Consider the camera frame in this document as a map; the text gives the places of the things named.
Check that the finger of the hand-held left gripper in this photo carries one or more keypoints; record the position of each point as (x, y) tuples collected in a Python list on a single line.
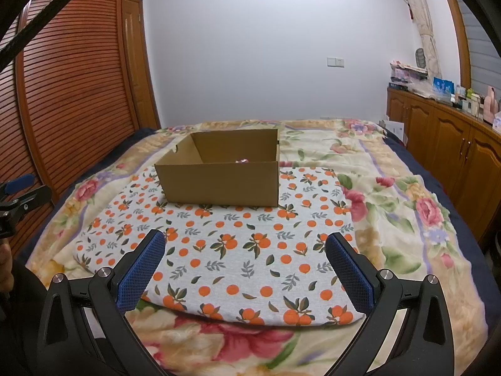
[(27, 199), (19, 183)]

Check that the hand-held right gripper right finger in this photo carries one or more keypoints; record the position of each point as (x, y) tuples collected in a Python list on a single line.
[(350, 272)]

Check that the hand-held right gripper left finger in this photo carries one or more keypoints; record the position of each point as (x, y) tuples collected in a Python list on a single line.
[(143, 270)]

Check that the brown cardboard box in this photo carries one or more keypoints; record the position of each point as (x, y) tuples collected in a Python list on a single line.
[(219, 184)]

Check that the person's left hand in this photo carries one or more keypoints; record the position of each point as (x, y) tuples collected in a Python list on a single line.
[(6, 268)]

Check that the floral blanket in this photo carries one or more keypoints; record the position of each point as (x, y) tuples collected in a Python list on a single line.
[(391, 223)]

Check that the orange-dotted cloth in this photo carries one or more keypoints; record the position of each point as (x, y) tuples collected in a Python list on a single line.
[(235, 258)]

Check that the louvred wooden wardrobe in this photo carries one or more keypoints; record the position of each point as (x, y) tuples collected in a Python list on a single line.
[(70, 86)]

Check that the white paper bag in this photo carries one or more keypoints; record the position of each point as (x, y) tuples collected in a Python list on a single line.
[(395, 130)]

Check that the wooden cabinet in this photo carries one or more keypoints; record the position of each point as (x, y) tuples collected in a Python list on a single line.
[(442, 137)]

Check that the wooden door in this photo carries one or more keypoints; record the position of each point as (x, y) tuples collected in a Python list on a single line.
[(139, 66)]

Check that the stack of boxes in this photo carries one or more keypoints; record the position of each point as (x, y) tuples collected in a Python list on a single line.
[(405, 74)]

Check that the blue box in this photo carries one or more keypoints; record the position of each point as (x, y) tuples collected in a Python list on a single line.
[(442, 85)]

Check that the pink bottle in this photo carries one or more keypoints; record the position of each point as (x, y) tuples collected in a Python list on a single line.
[(491, 103)]

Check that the grey window blind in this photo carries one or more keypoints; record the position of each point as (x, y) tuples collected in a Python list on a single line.
[(481, 55)]

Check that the beige curtain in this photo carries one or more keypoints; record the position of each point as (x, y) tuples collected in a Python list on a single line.
[(424, 19)]

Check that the white wall switch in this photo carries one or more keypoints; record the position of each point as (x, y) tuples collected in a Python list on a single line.
[(335, 62)]

